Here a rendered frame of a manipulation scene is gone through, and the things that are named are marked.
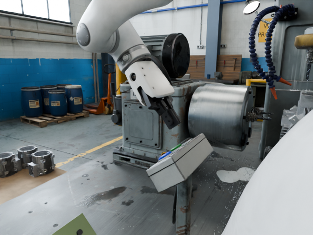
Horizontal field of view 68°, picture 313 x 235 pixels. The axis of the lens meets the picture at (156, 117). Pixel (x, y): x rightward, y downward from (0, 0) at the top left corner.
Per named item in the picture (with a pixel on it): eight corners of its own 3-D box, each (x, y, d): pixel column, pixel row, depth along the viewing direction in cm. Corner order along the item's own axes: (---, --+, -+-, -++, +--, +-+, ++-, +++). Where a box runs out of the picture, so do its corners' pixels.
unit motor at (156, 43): (135, 119, 128) (133, 38, 118) (192, 127, 111) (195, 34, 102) (102, 131, 106) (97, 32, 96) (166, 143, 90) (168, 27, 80)
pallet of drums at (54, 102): (68, 112, 598) (66, 83, 581) (89, 116, 554) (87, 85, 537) (20, 121, 502) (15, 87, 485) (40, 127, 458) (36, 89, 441)
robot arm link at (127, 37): (127, 44, 51) (152, 44, 58) (98, -4, 53) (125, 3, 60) (107, 67, 56) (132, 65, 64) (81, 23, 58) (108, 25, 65)
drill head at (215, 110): (181, 130, 118) (182, 80, 112) (260, 142, 100) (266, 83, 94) (156, 145, 97) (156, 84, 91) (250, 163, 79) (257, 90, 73)
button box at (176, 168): (191, 162, 59) (180, 143, 60) (214, 149, 55) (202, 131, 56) (158, 194, 45) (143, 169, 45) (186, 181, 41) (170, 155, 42)
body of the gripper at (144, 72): (133, 52, 51) (160, 95, 50) (157, 53, 60) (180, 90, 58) (113, 72, 55) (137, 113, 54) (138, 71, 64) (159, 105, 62)
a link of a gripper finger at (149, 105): (142, 100, 50) (160, 111, 53) (141, 76, 55) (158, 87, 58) (138, 103, 50) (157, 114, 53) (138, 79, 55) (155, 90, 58)
